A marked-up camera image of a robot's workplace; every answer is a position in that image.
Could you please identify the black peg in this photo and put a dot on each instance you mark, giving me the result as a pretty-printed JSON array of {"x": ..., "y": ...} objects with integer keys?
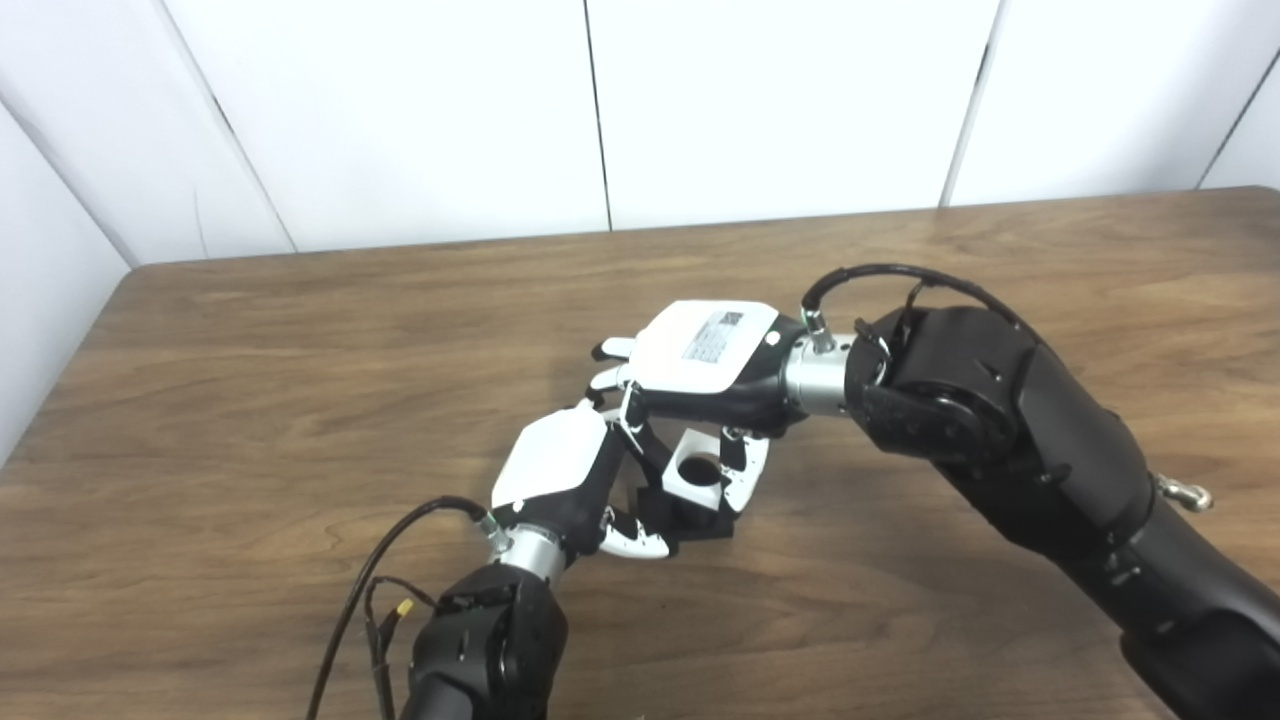
[{"x": 700, "y": 522}]

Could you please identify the black and white left hand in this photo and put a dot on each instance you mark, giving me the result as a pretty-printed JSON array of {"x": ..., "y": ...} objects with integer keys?
[{"x": 550, "y": 455}]

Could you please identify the black and white right hand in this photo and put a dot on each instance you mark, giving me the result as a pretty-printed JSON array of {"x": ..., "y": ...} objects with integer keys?
[{"x": 700, "y": 370}]

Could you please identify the white square piece with hole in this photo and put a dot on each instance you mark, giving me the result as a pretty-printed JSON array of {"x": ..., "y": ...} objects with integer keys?
[{"x": 685, "y": 487}]

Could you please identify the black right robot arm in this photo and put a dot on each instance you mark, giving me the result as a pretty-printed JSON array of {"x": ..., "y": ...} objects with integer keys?
[{"x": 1050, "y": 450}]

